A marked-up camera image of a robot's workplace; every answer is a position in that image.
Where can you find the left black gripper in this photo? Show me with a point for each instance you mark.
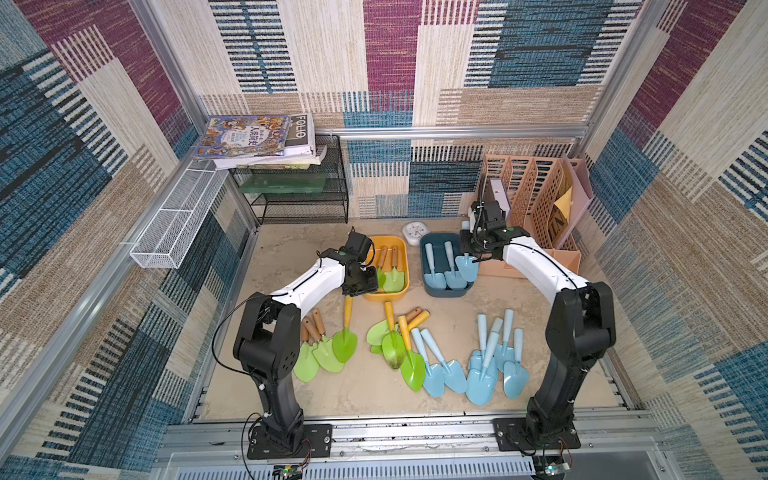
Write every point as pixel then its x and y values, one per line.
pixel 371 286

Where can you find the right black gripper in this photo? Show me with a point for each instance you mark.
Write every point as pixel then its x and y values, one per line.
pixel 475 243

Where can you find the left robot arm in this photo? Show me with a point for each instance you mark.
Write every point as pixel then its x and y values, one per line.
pixel 268 340

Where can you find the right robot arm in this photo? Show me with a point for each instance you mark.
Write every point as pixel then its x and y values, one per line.
pixel 580 328

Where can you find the white box in organizer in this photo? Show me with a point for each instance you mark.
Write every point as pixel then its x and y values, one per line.
pixel 500 195

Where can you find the dark blue storage box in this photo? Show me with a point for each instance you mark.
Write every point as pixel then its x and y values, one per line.
pixel 438 251

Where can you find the yellow storage box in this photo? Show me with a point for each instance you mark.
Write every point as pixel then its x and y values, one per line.
pixel 390 241

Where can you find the white round clock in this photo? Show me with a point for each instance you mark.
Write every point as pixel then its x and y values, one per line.
pixel 414 231

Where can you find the pink desk file organizer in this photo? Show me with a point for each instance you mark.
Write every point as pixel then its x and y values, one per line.
pixel 533 184

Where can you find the yellow paper in organizer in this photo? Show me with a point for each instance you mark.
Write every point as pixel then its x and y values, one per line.
pixel 564 203

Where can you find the white book stack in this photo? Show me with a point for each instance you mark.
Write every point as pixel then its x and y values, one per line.
pixel 301 151

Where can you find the green tray on shelf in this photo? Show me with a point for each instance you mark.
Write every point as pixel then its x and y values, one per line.
pixel 285 183

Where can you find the blue shovel large centre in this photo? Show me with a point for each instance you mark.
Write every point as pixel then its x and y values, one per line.
pixel 481 383

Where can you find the colorful picture book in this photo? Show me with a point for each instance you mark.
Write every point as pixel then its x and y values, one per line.
pixel 249 136

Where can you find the dark green shovel yellow handle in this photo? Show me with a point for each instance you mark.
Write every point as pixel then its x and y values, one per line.
pixel 393 346

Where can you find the black wire shelf rack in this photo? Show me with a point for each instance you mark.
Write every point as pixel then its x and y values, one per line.
pixel 294 195

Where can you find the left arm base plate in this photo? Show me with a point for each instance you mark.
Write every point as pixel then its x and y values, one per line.
pixel 311 440

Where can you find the white wire mesh basket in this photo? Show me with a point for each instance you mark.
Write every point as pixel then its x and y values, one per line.
pixel 167 239

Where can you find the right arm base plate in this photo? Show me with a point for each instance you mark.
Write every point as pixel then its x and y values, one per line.
pixel 524 435

